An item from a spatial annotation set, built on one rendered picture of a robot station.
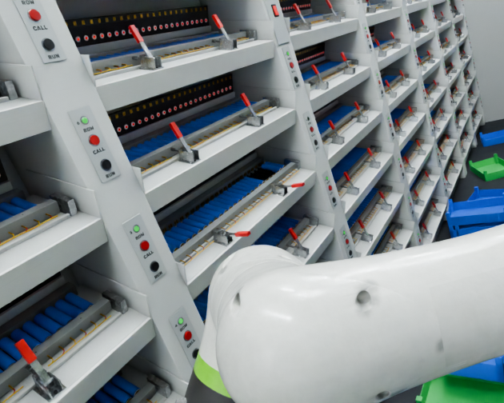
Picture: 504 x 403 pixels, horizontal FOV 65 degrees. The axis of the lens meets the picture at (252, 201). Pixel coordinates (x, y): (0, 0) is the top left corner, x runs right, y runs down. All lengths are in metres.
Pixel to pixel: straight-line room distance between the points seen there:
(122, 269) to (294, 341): 0.52
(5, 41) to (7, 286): 0.35
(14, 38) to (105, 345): 0.49
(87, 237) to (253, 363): 0.47
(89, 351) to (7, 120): 0.37
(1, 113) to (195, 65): 0.42
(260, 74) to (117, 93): 0.57
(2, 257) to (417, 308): 0.55
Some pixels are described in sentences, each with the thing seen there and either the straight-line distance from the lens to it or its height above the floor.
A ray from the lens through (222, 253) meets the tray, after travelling 0.87.
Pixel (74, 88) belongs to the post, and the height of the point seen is 1.30.
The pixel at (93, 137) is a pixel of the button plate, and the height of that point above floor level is 1.22.
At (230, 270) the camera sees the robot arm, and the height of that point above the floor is 1.07.
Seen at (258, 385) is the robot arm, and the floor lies 1.06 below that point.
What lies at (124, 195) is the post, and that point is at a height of 1.11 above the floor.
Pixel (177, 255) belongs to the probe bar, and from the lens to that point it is 0.84.
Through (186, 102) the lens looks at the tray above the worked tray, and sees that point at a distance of 1.08.
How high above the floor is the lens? 1.22
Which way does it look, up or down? 16 degrees down
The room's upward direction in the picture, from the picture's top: 21 degrees counter-clockwise
